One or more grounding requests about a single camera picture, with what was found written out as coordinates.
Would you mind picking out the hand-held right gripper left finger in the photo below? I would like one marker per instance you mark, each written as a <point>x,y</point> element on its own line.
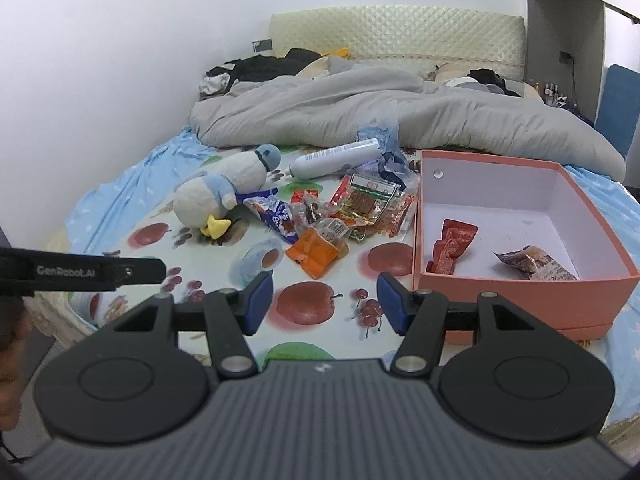
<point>260,301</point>

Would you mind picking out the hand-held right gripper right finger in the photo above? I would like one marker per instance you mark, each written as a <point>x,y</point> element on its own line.
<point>392,305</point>

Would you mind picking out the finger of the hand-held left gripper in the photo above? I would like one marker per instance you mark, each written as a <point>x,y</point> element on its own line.
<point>145,270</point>

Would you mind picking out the orange snack packet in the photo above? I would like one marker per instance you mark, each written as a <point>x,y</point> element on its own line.
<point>312,255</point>

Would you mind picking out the long red snack packet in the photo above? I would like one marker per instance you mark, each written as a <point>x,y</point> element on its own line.
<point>452,245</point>

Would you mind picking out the orange green snack packets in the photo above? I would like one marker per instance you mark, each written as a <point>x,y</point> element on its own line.
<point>385,220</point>

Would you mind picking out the blue purple snack packet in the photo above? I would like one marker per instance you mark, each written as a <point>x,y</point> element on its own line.
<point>272,215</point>

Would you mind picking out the clear beige label snack packet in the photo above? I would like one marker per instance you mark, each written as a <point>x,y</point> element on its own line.
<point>330,230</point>

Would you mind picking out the small dark snack packet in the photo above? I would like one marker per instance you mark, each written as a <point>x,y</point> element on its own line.
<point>314,210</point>

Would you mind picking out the small red snack packet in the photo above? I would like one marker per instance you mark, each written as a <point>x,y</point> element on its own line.
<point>300,200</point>

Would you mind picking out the green label strip snack packet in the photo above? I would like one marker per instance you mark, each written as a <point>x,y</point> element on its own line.
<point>372,187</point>

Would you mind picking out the brown snack packet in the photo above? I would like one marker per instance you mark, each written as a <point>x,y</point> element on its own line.
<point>537,262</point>

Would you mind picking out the pink cardboard box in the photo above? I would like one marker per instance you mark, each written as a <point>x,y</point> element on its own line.
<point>500,195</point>

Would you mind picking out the person's left hand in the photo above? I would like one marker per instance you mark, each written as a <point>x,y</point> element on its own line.
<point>12,360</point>

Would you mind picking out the fruit print bed sheet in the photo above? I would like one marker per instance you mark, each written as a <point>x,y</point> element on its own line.
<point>320,265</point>

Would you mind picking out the white plush duck toy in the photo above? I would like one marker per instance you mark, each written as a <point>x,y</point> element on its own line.
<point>225,185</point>

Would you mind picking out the white spray bottle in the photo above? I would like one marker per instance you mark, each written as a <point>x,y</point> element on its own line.
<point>335,159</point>

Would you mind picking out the blue plastic bag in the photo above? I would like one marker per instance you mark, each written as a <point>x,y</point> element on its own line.
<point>390,135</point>

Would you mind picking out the grey duvet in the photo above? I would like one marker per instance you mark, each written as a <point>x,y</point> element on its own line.
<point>350,105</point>

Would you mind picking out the black clothing pile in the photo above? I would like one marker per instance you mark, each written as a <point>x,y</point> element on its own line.
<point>265,67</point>

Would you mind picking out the beige pillow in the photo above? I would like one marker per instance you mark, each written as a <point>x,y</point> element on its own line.
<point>450,72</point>

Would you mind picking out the black garment on pillow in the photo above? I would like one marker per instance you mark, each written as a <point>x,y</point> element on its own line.
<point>492,80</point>

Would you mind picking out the yellow object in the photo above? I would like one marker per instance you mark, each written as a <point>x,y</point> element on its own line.
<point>341,53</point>

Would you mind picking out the group of small bottles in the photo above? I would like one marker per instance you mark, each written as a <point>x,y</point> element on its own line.
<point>550,92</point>

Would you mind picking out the cream quilted headboard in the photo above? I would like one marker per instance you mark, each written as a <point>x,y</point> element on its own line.
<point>400,32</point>

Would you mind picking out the blue padded chair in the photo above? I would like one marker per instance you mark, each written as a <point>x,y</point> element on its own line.
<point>620,110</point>

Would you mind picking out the grey cabinet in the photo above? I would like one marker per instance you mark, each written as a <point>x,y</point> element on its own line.
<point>565,20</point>

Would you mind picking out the wall socket by headboard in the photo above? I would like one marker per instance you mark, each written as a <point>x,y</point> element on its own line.
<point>262,46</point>

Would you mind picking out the black wall outlet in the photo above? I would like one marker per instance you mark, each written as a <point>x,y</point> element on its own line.
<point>565,57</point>

